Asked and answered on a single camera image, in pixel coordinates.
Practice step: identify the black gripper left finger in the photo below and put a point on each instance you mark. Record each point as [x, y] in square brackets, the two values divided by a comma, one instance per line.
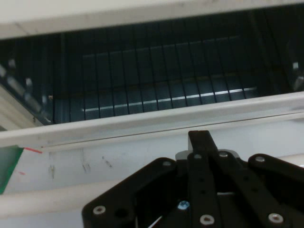
[147, 185]

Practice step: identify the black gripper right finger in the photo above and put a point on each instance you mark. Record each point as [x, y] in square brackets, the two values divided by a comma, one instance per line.
[261, 185]

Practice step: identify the cream toaster oven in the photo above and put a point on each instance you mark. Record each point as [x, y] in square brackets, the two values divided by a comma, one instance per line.
[142, 118]

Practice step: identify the green foam mat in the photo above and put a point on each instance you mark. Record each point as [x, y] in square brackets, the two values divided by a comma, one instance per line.
[9, 166]

